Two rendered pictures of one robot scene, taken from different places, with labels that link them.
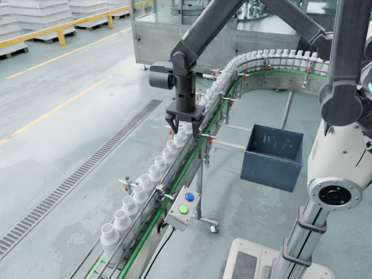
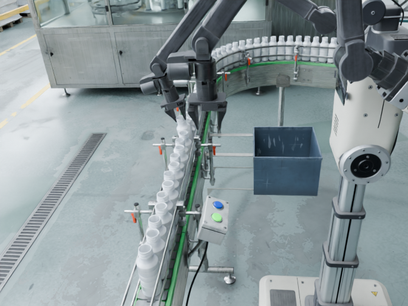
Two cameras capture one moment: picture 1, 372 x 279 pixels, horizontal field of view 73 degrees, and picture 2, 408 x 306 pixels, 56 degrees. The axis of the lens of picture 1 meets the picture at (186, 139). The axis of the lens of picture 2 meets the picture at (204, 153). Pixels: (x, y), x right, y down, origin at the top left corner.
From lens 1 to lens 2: 41 cm
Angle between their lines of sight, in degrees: 13
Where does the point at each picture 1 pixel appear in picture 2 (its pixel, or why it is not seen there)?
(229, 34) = not seen: hidden behind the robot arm
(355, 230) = (393, 237)
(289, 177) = (310, 176)
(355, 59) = (357, 21)
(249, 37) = not seen: hidden behind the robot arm
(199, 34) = (219, 18)
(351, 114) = (365, 68)
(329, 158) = (353, 125)
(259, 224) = (283, 258)
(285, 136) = (292, 134)
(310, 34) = (304, 10)
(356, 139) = (373, 99)
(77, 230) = not seen: outside the picture
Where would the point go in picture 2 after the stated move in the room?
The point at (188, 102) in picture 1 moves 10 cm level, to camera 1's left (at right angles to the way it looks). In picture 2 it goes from (212, 88) to (175, 95)
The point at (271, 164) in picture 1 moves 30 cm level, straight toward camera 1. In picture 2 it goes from (287, 166) to (289, 207)
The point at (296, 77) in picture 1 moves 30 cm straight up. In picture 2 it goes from (284, 68) to (286, 25)
